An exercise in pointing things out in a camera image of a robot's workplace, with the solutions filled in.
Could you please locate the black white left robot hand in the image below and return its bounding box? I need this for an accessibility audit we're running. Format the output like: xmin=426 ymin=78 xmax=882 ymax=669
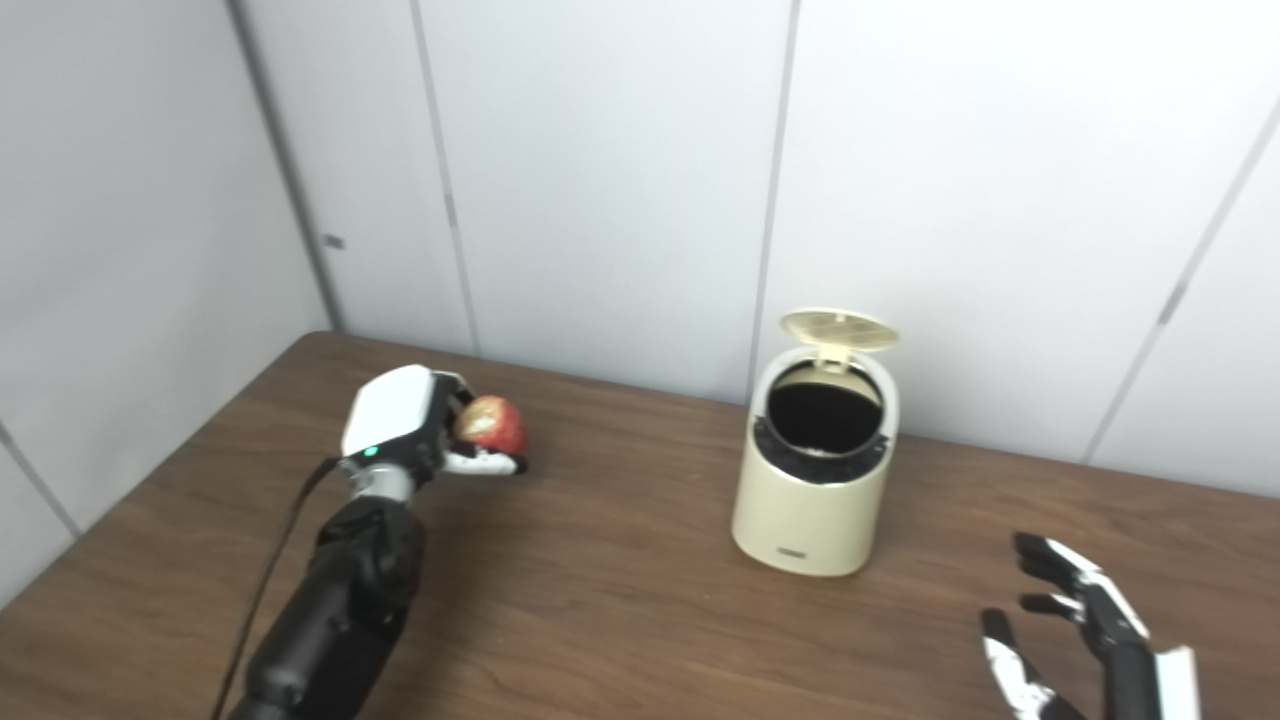
xmin=341 ymin=364 xmax=528 ymax=483

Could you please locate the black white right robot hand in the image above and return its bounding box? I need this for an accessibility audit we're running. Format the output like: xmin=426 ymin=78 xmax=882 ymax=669
xmin=980 ymin=532 xmax=1201 ymax=720

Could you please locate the red apple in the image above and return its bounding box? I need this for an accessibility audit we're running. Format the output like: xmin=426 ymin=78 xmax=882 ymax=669
xmin=454 ymin=395 xmax=529 ymax=457

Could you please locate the cream-colored lidded bin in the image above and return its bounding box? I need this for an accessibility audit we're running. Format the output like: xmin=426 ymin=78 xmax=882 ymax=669
xmin=731 ymin=309 xmax=900 ymax=578

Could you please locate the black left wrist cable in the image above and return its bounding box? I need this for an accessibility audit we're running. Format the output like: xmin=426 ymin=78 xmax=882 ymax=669
xmin=210 ymin=456 xmax=346 ymax=720

